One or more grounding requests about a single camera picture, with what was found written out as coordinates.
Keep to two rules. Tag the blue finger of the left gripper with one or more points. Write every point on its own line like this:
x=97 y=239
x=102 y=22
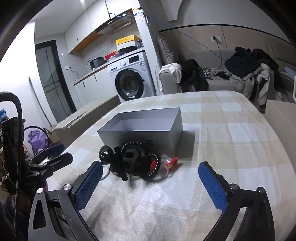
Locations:
x=57 y=162
x=47 y=153

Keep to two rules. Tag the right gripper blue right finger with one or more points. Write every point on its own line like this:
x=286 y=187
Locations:
x=257 y=222

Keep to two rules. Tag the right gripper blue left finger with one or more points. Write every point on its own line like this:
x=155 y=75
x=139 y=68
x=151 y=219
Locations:
x=77 y=197

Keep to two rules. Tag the red clear hair clip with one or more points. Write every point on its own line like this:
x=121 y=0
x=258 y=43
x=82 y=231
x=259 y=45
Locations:
x=167 y=163

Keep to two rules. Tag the purple bag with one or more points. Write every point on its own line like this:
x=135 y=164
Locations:
x=38 y=140

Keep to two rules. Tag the beige cardboard box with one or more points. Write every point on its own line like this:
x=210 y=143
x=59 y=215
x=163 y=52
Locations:
x=77 y=123

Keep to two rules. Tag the dark glass door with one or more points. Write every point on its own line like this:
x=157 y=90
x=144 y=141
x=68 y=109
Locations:
x=53 y=80

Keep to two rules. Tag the black cooking pot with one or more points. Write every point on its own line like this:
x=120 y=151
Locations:
x=97 y=62

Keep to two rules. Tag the white washing machine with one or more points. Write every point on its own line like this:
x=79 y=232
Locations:
x=132 y=77

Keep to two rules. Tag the grey open box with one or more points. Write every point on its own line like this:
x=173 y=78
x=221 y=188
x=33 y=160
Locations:
x=160 y=130

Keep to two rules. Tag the yellow cardboard box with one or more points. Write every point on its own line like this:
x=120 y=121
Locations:
x=127 y=39

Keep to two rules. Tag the white garment on armrest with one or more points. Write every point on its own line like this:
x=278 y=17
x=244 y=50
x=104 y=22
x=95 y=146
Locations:
x=175 y=70

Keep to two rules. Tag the grey striped cushion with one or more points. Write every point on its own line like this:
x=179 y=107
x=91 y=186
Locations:
x=167 y=51

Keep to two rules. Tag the range hood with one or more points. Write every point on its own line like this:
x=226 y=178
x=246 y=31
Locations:
x=116 y=23

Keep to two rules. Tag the dark clothes pile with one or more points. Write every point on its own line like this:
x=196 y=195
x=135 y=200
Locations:
x=254 y=74

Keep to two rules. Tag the black jacket on sofa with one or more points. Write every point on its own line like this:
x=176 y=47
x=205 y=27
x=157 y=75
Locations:
x=192 y=75

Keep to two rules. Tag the grey sofa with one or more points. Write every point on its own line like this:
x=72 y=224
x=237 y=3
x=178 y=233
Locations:
x=211 y=65

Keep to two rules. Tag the wall power socket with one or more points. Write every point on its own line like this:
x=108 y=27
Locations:
x=217 y=39

